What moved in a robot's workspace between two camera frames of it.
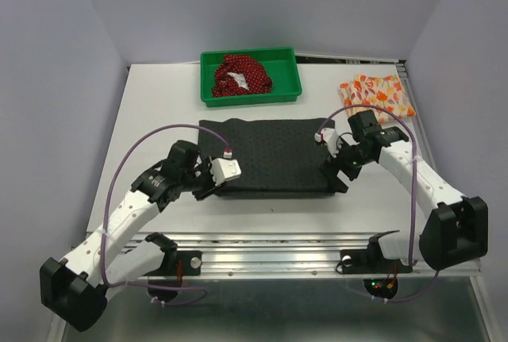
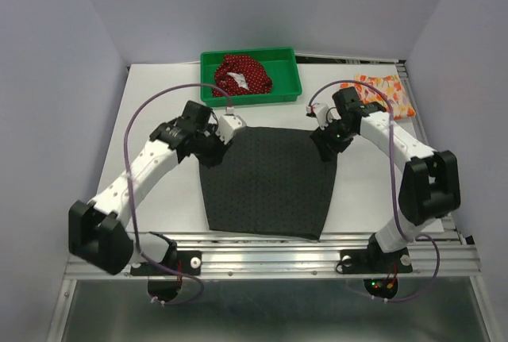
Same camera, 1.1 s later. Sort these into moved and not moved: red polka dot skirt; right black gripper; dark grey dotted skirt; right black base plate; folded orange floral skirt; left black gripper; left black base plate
Moved: left black gripper; right black gripper; dark grey dotted skirt
Not moved: folded orange floral skirt; left black base plate; right black base plate; red polka dot skirt
